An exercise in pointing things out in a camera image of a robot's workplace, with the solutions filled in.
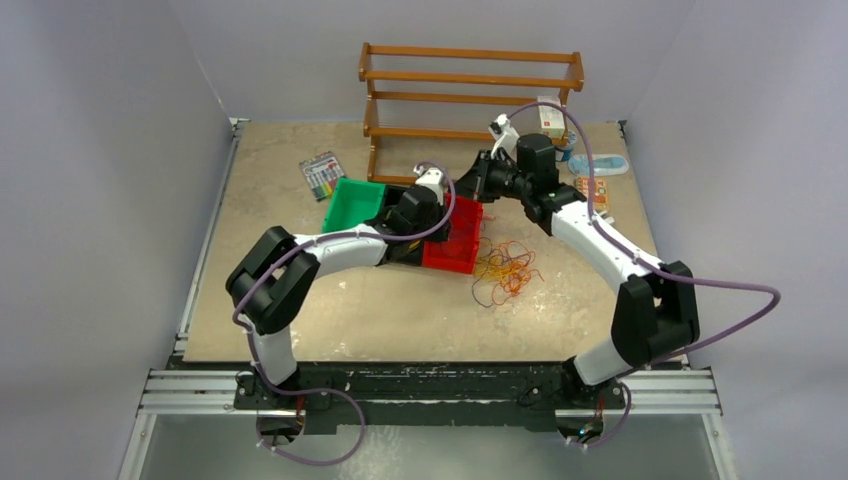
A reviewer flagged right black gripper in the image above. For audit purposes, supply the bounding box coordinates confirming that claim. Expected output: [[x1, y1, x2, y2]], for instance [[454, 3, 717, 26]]
[[450, 151, 533, 205]]

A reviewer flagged black plastic bin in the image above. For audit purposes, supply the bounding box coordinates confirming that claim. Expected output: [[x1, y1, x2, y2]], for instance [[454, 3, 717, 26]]
[[379, 186, 417, 265]]

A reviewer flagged red plastic bin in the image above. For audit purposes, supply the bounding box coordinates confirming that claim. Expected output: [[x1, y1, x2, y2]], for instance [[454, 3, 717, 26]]
[[421, 197, 483, 274]]

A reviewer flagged green plastic bin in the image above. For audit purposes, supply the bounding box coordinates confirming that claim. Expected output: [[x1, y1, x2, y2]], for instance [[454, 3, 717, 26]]
[[322, 178, 386, 233]]

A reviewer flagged orange cable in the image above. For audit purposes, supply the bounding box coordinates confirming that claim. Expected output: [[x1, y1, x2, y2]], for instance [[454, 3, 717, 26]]
[[471, 238, 546, 309]]

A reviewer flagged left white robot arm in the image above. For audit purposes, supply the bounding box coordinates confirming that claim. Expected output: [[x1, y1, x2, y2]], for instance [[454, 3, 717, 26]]
[[225, 186, 458, 409]]

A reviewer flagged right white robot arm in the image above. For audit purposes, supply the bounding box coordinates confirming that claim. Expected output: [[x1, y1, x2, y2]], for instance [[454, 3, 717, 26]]
[[455, 133, 700, 407]]

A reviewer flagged white red carton box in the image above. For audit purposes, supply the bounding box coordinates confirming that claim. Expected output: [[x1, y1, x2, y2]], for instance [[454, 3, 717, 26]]
[[536, 96, 567, 140]]

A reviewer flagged pack of coloured markers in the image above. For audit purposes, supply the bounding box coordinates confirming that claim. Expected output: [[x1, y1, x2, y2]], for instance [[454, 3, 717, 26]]
[[299, 151, 346, 202]]

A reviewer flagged orange snack packet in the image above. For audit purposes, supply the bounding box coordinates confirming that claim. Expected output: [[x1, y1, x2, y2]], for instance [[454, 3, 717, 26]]
[[574, 176, 609, 213]]

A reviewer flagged wooden two-tier shelf rack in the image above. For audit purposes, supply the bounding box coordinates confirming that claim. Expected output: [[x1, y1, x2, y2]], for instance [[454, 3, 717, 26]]
[[357, 42, 585, 185]]

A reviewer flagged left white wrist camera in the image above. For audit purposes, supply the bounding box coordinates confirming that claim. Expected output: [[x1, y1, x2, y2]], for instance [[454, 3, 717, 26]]
[[414, 165, 448, 205]]

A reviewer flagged left purple robot hose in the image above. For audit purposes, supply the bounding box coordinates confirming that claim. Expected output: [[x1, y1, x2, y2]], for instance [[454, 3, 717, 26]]
[[231, 160, 458, 467]]

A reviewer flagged purple robot hose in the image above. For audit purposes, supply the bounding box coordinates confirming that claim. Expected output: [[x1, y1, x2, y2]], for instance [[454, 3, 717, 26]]
[[506, 100, 782, 452], [231, 160, 458, 467]]

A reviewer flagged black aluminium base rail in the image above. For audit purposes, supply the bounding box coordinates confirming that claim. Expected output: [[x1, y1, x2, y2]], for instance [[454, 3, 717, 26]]
[[138, 362, 722, 435]]

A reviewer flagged right purple robot hose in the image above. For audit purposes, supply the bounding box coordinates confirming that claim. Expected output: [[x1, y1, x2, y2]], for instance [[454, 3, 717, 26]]
[[506, 100, 782, 452]]

